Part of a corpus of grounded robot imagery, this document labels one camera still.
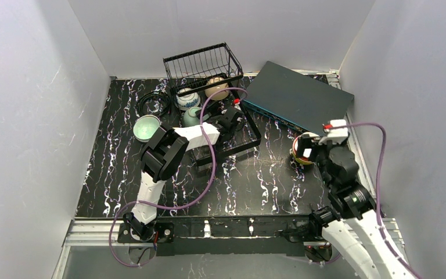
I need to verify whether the orange bowl white inside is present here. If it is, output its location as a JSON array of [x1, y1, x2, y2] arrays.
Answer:
[[290, 132, 319, 165]]

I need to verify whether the black wire dish rack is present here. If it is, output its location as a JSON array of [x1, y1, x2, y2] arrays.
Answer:
[[163, 42, 262, 160]]

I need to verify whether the pale green ceramic bowl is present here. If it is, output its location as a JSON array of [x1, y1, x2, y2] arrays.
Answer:
[[182, 107, 201, 127]]

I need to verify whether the blue white patterned bowl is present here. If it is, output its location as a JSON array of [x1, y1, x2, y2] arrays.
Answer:
[[176, 88, 201, 111]]

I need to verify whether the green lined ceramic bowl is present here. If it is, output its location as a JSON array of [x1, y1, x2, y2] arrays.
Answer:
[[133, 115, 161, 142]]

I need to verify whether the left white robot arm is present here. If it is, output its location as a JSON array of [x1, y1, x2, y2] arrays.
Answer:
[[123, 105, 244, 242]]

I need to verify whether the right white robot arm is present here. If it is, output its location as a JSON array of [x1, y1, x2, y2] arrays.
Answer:
[[290, 133, 415, 278]]

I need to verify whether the beige ceramic bowl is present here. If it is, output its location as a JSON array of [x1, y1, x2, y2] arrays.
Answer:
[[204, 77, 229, 101]]

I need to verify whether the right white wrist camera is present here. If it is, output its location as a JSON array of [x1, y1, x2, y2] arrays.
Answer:
[[318, 119, 349, 145]]

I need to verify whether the grey teal network switch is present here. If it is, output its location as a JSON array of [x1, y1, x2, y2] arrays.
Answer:
[[245, 61, 354, 135]]

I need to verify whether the coiled black cable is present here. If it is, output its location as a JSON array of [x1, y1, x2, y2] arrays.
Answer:
[[136, 91, 172, 118]]

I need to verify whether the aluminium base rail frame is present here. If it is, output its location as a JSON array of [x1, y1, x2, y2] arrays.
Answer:
[[53, 215, 414, 279]]

